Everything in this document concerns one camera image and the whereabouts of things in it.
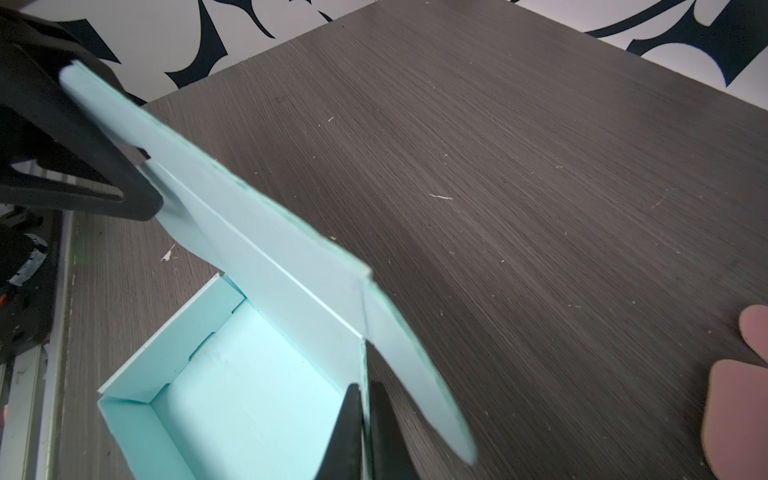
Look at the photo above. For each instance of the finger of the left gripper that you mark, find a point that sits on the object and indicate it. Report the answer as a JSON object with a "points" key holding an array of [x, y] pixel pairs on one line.
{"points": [[52, 154]]}

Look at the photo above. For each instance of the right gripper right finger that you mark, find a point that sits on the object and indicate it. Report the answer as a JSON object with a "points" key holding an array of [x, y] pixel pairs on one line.
{"points": [[390, 457]]}

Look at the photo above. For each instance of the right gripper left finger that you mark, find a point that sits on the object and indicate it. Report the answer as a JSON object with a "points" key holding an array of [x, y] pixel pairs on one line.
{"points": [[344, 453]]}

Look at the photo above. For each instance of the light blue paper box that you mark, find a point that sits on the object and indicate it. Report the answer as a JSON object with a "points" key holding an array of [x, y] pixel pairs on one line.
{"points": [[247, 378]]}

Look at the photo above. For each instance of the pink flat paper box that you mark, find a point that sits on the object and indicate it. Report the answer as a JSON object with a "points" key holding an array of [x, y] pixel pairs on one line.
{"points": [[734, 424]]}

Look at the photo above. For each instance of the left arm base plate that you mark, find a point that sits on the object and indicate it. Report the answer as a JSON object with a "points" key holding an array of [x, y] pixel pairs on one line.
{"points": [[30, 247]]}

